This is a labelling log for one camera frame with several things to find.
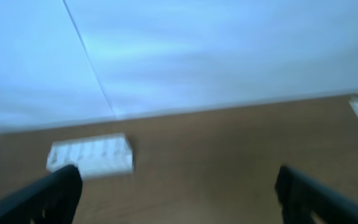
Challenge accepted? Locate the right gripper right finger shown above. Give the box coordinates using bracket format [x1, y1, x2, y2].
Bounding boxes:
[274, 165, 358, 224]

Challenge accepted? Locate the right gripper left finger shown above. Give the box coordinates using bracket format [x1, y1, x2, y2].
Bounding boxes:
[0, 164, 84, 224]

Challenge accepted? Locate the white test tube rack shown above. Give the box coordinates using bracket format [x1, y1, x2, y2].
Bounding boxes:
[45, 133, 135, 180]

